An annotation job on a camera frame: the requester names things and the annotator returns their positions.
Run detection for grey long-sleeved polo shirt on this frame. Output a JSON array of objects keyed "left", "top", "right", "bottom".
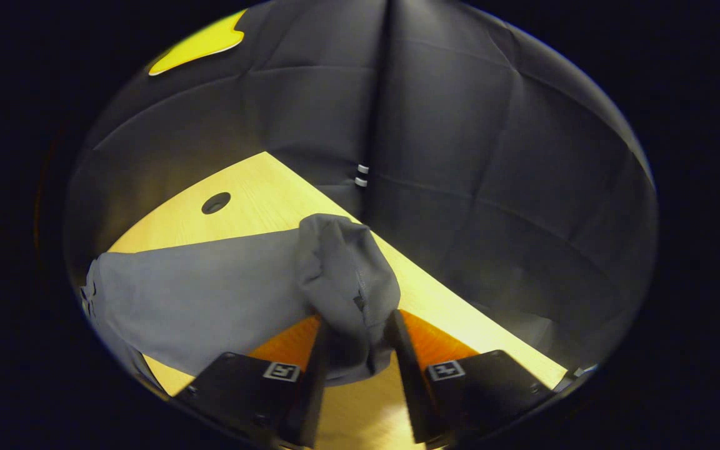
[{"left": 79, "top": 213, "right": 402, "bottom": 386}]

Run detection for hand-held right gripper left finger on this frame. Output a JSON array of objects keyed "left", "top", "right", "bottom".
[{"left": 179, "top": 316, "right": 331, "bottom": 448}]

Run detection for black backdrop cloth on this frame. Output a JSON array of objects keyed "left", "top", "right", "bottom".
[{"left": 63, "top": 0, "right": 658, "bottom": 379}]

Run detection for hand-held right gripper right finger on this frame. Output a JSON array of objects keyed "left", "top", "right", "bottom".
[{"left": 385, "top": 309, "right": 554, "bottom": 448}]

